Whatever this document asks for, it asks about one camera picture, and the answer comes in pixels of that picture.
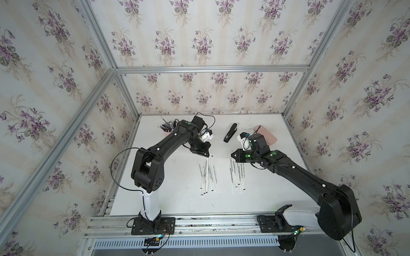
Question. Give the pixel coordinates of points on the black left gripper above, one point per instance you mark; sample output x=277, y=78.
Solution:
x=204, y=150

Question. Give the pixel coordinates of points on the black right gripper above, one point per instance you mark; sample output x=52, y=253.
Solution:
x=238, y=157

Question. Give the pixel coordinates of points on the pink eraser case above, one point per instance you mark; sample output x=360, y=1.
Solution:
x=269, y=137

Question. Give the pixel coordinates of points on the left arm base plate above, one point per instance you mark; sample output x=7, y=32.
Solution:
x=160, y=226

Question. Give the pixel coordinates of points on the twelfth straw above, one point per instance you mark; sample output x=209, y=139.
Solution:
x=207, y=174

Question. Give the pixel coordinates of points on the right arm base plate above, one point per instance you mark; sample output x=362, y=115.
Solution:
x=276, y=224

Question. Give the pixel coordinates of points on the eleventh straw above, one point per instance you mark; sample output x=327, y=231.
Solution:
x=216, y=179

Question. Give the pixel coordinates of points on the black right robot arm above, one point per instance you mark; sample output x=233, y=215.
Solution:
x=337, y=213

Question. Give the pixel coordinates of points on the black stapler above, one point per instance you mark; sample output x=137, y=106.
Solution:
x=231, y=132

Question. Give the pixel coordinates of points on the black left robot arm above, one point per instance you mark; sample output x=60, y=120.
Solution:
x=148, y=167

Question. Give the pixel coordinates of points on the aluminium mounting rail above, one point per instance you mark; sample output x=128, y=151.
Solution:
x=110, y=227

